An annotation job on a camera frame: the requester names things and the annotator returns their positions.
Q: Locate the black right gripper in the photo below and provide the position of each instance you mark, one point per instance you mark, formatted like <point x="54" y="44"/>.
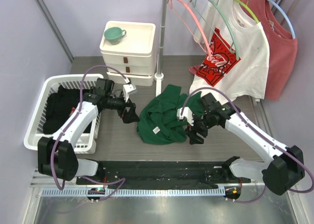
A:
<point x="191" y="132"/>

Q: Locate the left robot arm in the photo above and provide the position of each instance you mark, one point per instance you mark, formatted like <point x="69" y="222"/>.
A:
<point x="56" y="156"/>

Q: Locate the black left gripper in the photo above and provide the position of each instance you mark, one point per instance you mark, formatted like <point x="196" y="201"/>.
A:
<point x="129" y="116"/>

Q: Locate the lime green hanger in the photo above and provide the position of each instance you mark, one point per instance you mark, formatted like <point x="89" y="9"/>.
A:
<point x="249" y="11"/>

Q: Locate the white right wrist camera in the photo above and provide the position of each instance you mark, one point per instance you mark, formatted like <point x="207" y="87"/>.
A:
<point x="185" y="113"/>

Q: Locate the white drawer unit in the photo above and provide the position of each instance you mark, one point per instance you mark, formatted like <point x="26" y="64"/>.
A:
<point x="135" y="55"/>

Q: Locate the black t-shirt in basket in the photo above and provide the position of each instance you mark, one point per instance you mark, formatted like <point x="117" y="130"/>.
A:
<point x="60" y="106"/>

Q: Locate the teal cup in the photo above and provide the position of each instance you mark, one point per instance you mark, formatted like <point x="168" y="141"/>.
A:
<point x="114" y="34"/>

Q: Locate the white graphic t-shirt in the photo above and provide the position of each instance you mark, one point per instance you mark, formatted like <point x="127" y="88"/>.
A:
<point x="248" y="75"/>

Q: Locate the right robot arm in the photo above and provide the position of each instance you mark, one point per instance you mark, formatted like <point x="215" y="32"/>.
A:
<point x="281" y="166"/>

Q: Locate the mint green hanger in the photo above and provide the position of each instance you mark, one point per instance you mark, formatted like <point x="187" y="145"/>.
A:
<point x="233" y="47"/>

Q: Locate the white laundry basket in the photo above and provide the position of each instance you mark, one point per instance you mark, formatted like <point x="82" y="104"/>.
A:
<point x="86" y="143"/>

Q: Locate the red t-shirt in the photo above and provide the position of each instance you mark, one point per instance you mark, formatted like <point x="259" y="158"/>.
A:
<point x="283" y="48"/>

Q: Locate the green t-shirt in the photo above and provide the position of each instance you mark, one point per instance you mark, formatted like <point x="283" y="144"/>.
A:
<point x="158" y="123"/>

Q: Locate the perforated white cable duct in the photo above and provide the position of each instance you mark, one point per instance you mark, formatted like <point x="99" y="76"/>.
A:
<point x="98" y="192"/>

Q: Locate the blue hanger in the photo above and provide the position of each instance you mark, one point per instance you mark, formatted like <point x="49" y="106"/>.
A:
<point x="286" y="18"/>

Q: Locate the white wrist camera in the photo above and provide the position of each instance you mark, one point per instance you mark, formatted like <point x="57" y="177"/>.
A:
<point x="185" y="113"/>
<point x="128" y="89"/>

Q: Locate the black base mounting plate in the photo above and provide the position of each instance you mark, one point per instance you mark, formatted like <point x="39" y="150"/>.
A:
<point x="168" y="175"/>

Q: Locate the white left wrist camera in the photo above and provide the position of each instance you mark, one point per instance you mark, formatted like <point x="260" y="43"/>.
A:
<point x="128" y="89"/>

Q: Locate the pink hanger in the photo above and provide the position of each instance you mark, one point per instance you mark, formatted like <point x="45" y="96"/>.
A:
<point x="205" y="45"/>

